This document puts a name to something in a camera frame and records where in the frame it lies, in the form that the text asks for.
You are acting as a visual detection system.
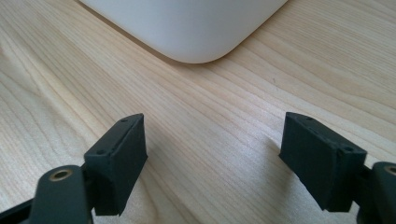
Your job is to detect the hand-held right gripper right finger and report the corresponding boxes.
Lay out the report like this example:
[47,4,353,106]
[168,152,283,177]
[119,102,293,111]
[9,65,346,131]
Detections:
[278,111,368,213]

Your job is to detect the white plastic container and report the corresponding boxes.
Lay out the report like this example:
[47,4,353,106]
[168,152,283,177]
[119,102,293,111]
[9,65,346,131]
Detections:
[78,0,290,64]

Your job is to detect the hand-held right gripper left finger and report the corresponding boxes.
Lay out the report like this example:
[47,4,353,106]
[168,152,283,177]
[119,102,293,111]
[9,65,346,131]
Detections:
[83,113,149,217]

